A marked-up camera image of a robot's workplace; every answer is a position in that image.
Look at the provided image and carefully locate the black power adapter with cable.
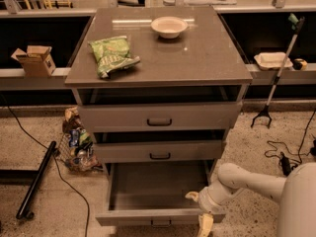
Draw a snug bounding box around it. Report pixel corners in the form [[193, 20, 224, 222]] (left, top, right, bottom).
[[264, 111, 316, 177]]

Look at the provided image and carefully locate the white paper bowl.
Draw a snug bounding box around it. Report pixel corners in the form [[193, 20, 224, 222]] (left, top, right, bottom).
[[151, 17, 188, 40]]

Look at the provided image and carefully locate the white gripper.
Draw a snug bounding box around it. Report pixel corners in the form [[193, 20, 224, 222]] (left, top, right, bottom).
[[185, 185, 234, 237]]

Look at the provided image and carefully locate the black floor cable left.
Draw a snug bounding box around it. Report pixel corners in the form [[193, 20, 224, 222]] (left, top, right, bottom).
[[0, 94, 91, 237]]

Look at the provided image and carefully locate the yellow tape measure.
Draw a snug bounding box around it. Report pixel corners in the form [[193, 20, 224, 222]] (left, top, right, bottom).
[[293, 58, 307, 70]]

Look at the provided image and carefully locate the grabber reacher tool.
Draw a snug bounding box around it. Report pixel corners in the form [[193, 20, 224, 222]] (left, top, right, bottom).
[[251, 13, 305, 127]]

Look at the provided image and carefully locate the black metal pole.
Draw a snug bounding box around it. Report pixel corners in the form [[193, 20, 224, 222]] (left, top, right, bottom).
[[16, 141, 56, 220]]

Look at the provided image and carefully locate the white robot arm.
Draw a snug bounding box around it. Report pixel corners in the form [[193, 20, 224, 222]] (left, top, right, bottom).
[[186, 162, 316, 237]]

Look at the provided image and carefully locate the grey top drawer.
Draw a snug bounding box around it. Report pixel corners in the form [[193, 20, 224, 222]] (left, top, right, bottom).
[[78, 86, 242, 132]]

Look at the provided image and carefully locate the grey bottom drawer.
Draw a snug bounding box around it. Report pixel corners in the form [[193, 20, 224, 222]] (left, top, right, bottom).
[[96, 160, 214, 228]]

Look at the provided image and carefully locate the green chip bag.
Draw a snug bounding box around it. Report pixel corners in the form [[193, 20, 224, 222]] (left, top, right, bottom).
[[89, 36, 140, 79]]

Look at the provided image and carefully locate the brown cardboard box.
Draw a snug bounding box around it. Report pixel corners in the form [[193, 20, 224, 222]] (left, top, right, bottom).
[[11, 45, 56, 78]]

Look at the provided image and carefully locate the white foam takeout container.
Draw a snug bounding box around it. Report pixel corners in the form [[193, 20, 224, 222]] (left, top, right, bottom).
[[254, 52, 292, 70]]

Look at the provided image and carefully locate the grey middle drawer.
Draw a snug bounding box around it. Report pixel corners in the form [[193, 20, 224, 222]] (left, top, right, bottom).
[[94, 129, 226, 163]]

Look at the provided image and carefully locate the grey drawer cabinet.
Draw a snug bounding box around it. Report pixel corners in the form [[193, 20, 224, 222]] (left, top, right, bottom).
[[64, 6, 254, 170]]

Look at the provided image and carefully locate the grey drawer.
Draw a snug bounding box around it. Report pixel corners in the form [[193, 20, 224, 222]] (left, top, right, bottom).
[[94, 129, 226, 163], [96, 160, 214, 228], [78, 86, 242, 132]]

